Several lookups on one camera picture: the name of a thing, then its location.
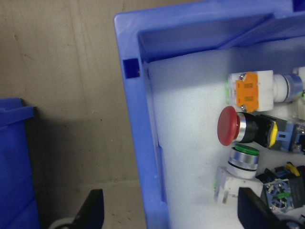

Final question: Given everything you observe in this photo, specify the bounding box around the blue bin with battery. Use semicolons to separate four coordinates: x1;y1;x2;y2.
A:
0;97;40;229

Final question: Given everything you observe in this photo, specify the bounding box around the blue bin with push buttons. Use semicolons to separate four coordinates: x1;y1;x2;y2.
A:
113;0;305;229

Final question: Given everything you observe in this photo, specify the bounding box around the white foam liner under buttons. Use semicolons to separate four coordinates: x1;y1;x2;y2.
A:
145;38;305;229

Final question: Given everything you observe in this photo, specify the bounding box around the red head black switch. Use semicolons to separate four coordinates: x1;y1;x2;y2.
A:
256;161;305;215

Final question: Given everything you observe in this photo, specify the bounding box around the green head white switch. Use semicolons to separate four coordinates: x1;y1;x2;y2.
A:
213;142;263;205

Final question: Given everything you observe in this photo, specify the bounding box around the red mushroom switch blue block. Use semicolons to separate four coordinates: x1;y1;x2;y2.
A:
217;106;305;155

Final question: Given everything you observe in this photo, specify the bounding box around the white switch orange contact block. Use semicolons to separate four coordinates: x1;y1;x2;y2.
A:
225;70;303;114

